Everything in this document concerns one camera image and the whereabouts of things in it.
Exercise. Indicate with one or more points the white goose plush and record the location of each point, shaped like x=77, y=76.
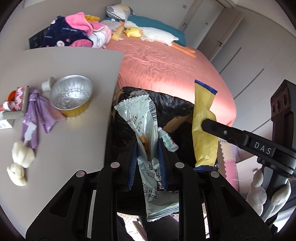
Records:
x=153, y=35

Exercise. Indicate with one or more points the yellow duck plush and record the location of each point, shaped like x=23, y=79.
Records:
x=133, y=32

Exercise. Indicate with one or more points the aluminium foil bowl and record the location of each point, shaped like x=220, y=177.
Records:
x=71, y=95

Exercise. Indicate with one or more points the white closet door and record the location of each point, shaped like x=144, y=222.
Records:
x=199, y=19

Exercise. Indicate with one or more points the pink foam floor mat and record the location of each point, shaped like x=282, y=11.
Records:
x=227, y=164

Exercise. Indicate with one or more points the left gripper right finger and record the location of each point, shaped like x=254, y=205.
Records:
x=162, y=166

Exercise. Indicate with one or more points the black trash bag bin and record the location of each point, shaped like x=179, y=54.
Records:
x=174, y=115

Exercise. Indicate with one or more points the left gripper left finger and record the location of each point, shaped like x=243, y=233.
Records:
x=133, y=165

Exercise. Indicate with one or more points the teal pillow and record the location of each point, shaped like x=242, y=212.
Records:
x=142, y=21

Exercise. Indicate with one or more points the navy pink blanket pile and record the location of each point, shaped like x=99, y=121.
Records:
x=78, y=30

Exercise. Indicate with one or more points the yellow long plush pillow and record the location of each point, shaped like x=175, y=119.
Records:
x=117, y=34

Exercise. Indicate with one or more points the black wall socket panel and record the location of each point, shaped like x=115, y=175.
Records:
x=36, y=40

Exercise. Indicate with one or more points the right white gloved hand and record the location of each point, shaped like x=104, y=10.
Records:
x=257, y=196

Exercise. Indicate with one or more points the silver foil snack wrapper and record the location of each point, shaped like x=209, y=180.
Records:
x=140, y=113

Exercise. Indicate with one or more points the white plush keychain toy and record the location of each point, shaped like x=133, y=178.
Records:
x=23, y=156

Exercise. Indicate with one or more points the orange plastic lid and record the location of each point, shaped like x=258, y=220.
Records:
x=11, y=96

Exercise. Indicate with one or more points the small white cap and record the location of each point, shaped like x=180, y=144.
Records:
x=47, y=85

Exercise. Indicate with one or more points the patterned grey white pillow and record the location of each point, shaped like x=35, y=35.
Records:
x=119, y=12

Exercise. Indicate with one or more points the purple plastic bag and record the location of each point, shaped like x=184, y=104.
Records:
x=41, y=113

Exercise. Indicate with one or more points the salmon pink bed sheet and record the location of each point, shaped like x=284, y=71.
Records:
x=161, y=68

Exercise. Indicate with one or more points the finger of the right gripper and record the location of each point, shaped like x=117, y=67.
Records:
x=227, y=133

